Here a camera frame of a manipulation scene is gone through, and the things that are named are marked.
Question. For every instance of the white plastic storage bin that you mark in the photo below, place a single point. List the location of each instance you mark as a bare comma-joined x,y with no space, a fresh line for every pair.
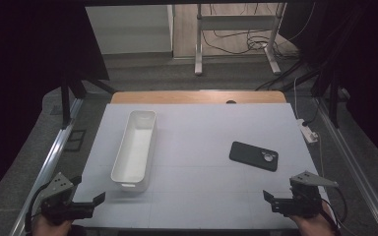
134,154

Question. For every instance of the wooden table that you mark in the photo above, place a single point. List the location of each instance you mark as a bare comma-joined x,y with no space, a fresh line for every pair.
177,97

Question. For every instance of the black curtain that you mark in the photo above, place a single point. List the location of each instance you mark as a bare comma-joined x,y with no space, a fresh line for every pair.
367,65
23,82

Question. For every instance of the white cabinet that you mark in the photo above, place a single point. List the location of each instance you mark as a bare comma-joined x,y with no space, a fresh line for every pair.
128,29

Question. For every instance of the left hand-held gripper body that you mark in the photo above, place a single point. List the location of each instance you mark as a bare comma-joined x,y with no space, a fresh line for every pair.
56,188

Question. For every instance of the aluminium rail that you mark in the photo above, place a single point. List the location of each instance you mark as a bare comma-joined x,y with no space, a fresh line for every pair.
50,160
354,164

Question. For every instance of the black phone case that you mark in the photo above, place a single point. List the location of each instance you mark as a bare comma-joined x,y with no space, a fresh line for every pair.
247,155

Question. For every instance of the black metal stand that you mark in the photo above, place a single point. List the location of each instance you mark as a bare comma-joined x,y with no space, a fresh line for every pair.
65,101
333,101

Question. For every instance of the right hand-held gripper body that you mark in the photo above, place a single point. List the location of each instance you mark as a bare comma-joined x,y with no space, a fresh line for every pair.
306,200

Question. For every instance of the black floor frame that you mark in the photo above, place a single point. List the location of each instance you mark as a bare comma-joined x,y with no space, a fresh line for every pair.
75,140

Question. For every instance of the white metal desk frame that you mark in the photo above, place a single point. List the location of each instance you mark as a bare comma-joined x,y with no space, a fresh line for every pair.
198,42

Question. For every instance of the person's left hand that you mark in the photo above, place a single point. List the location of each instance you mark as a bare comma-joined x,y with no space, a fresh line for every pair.
50,229

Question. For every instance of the white table mat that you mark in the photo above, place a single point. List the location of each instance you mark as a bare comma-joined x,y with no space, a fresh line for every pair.
197,147

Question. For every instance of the person's right hand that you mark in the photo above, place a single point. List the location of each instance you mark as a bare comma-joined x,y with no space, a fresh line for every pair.
313,226

